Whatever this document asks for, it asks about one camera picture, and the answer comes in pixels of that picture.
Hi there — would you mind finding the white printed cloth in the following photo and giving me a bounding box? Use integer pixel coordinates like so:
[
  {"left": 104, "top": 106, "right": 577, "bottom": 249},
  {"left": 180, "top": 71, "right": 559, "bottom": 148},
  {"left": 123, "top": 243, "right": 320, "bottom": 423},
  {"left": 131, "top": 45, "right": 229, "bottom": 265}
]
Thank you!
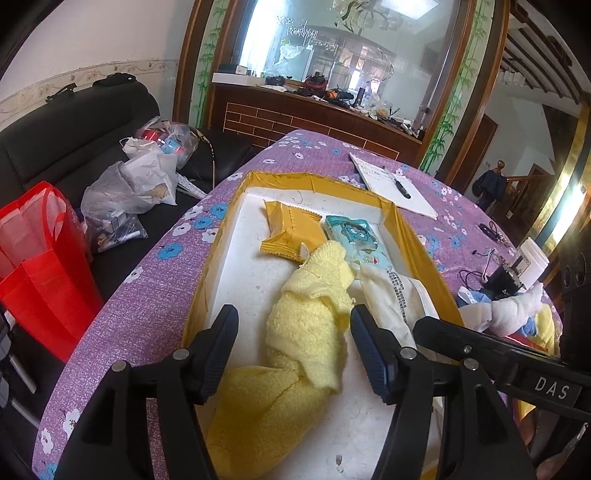
[{"left": 348, "top": 265, "right": 444, "bottom": 352}]

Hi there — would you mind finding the golden pillar frame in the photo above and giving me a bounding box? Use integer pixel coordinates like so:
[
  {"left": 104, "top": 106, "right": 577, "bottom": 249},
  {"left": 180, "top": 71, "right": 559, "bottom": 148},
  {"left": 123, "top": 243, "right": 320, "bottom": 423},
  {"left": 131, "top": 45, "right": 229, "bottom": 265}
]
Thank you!
[{"left": 531, "top": 104, "right": 591, "bottom": 259}]

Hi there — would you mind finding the yellow terry towel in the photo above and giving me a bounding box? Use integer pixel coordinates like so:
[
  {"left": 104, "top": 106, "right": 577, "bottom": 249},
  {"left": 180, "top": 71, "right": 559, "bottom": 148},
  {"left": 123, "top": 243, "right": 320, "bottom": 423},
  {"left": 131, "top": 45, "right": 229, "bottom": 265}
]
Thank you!
[{"left": 205, "top": 241, "right": 358, "bottom": 478}]

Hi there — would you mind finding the brown wooden door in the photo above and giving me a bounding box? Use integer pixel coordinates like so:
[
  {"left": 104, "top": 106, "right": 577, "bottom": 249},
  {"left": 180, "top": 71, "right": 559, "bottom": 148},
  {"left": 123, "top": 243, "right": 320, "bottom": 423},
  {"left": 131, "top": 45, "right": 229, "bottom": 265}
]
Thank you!
[{"left": 455, "top": 113, "right": 499, "bottom": 185}]

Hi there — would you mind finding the white sock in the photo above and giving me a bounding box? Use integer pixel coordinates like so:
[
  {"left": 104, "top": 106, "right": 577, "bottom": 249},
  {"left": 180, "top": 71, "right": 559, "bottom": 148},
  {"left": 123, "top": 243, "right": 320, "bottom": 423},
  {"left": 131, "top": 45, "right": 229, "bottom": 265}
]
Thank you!
[{"left": 462, "top": 282, "right": 546, "bottom": 335}]

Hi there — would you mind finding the red shopping bag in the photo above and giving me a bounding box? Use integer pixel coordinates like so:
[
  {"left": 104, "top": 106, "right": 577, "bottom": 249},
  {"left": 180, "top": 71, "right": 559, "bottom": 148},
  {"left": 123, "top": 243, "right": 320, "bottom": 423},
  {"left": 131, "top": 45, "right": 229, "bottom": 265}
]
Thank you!
[{"left": 0, "top": 181, "right": 105, "bottom": 363}]

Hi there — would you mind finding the blue towel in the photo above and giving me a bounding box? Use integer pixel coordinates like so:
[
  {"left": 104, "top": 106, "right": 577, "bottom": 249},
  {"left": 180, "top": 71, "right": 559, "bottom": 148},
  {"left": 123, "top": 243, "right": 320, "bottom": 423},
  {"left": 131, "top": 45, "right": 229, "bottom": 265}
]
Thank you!
[{"left": 455, "top": 286, "right": 492, "bottom": 311}]

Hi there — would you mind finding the black sofa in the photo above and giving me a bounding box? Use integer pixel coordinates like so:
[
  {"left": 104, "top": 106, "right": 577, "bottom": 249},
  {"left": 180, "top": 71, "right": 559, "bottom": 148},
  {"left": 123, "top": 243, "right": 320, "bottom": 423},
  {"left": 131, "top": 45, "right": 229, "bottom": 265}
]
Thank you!
[{"left": 0, "top": 83, "right": 252, "bottom": 324}]

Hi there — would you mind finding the small electric motor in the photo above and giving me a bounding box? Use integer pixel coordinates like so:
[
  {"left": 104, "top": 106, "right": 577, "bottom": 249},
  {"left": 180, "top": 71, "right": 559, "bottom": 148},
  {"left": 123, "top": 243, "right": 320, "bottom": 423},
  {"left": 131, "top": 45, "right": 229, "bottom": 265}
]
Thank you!
[{"left": 485, "top": 265, "right": 520, "bottom": 296}]

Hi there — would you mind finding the white notepad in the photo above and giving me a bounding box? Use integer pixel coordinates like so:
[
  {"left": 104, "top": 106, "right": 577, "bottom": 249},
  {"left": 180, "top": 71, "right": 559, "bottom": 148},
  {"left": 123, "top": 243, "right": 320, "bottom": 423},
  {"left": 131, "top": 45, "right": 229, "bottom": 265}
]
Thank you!
[{"left": 348, "top": 152, "right": 438, "bottom": 219}]

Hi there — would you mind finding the black bag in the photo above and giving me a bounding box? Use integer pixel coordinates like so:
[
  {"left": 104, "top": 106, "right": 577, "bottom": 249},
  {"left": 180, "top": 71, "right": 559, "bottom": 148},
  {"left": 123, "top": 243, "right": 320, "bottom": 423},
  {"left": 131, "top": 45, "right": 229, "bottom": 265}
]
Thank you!
[{"left": 92, "top": 72, "right": 136, "bottom": 88}]

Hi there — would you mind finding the white plastic jar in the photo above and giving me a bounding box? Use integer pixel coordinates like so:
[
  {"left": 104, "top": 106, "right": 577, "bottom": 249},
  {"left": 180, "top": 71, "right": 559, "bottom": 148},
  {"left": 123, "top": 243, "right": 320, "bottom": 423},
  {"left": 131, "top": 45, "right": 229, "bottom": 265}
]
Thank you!
[{"left": 516, "top": 237, "right": 550, "bottom": 289}]

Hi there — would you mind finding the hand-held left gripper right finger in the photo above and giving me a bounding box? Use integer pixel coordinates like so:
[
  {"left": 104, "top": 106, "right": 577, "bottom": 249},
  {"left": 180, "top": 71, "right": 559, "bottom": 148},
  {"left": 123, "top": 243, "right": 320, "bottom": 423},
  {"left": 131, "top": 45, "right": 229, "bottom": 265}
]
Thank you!
[{"left": 349, "top": 305, "right": 539, "bottom": 480}]

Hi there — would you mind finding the yellow cloth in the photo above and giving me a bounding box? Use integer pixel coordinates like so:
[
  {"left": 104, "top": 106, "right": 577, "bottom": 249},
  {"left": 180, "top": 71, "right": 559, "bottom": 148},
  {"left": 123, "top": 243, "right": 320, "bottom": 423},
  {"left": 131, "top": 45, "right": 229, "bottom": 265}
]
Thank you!
[{"left": 534, "top": 307, "right": 560, "bottom": 352}]

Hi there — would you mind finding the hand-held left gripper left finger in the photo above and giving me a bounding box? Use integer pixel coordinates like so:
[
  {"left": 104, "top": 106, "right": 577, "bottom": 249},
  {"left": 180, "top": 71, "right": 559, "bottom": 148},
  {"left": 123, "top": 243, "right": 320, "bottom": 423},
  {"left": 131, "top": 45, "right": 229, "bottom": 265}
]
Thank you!
[{"left": 55, "top": 304, "right": 240, "bottom": 480}]

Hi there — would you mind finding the yellow snack packet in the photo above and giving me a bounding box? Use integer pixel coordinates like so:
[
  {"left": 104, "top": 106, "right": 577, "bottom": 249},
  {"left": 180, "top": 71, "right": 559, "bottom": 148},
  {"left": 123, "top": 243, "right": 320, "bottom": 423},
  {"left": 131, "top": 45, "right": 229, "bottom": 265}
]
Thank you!
[{"left": 259, "top": 199, "right": 329, "bottom": 265}]

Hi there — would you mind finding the person in dark clothes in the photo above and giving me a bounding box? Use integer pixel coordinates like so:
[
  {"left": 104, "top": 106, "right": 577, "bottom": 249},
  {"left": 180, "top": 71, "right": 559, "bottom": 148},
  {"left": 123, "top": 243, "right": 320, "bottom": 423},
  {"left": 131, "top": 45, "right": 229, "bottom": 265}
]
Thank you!
[{"left": 473, "top": 168, "right": 508, "bottom": 208}]

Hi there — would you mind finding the teal tissue packet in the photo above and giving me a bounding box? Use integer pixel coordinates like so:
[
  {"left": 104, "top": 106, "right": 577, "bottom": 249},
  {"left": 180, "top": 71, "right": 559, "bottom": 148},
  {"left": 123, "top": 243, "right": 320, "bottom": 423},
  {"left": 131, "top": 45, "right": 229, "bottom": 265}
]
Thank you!
[{"left": 322, "top": 215, "right": 393, "bottom": 273}]

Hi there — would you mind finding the plastic bag with red packets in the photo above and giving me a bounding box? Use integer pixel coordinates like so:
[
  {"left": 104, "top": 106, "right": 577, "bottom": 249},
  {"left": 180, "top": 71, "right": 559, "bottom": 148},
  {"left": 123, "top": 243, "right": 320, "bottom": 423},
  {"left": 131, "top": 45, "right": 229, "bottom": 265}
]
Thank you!
[{"left": 139, "top": 116, "right": 200, "bottom": 169}]

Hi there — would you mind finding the clear plastic bag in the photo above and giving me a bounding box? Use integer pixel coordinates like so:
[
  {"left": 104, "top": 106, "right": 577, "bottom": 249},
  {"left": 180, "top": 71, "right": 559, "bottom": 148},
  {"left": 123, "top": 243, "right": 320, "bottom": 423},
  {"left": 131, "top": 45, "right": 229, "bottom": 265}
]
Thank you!
[{"left": 81, "top": 161, "right": 151, "bottom": 252}]

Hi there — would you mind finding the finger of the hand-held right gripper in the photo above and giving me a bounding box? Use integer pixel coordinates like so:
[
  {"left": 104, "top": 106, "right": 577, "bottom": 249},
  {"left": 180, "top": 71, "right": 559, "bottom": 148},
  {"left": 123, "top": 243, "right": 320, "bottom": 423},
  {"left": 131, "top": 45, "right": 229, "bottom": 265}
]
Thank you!
[{"left": 412, "top": 316, "right": 583, "bottom": 416}]

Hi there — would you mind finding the white plastic bag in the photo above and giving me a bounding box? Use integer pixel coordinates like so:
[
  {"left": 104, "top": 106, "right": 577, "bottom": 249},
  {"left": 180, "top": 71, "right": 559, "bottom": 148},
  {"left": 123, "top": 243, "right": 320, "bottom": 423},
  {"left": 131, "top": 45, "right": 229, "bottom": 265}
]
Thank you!
[{"left": 121, "top": 137, "right": 180, "bottom": 206}]

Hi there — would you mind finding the purple floral tablecloth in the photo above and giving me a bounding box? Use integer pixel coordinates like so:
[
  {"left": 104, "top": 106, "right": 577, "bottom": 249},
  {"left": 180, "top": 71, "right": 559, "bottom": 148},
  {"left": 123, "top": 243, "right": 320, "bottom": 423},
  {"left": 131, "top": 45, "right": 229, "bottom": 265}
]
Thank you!
[{"left": 39, "top": 129, "right": 561, "bottom": 480}]

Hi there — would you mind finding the yellow cardboard box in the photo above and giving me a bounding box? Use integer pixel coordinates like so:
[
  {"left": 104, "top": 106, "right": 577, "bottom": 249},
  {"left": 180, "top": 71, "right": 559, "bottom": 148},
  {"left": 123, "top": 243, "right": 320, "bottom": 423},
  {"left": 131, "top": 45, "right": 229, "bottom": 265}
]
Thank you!
[{"left": 182, "top": 171, "right": 465, "bottom": 480}]

